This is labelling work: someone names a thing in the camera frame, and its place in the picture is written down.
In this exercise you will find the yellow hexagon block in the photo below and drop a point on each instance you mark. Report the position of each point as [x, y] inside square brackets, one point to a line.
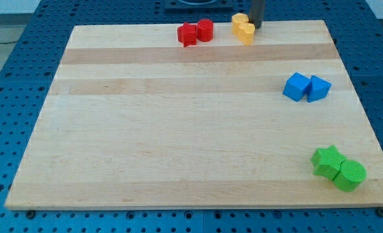
[237, 20]

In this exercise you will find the wooden board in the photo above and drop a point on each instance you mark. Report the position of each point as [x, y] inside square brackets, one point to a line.
[134, 121]

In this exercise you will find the red star block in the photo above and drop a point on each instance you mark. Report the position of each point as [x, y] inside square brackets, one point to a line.
[187, 34]

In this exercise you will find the red cylinder block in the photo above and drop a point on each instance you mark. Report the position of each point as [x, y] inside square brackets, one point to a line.
[205, 30]

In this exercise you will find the yellow heart block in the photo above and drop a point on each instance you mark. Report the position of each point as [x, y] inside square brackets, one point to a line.
[245, 33]

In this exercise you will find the blue cube block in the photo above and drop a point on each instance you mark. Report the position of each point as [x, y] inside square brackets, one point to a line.
[297, 86]

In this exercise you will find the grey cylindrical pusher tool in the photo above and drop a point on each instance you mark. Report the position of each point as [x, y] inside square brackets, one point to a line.
[256, 13]

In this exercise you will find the blue triangular block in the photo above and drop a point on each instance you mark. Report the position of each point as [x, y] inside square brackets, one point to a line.
[318, 90]

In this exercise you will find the green star block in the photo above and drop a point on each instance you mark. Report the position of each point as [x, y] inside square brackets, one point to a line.
[327, 162]

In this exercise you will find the green cylinder block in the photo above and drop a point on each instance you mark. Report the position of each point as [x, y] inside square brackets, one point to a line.
[350, 176]

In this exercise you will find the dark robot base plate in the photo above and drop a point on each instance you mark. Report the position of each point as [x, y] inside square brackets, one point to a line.
[198, 4]

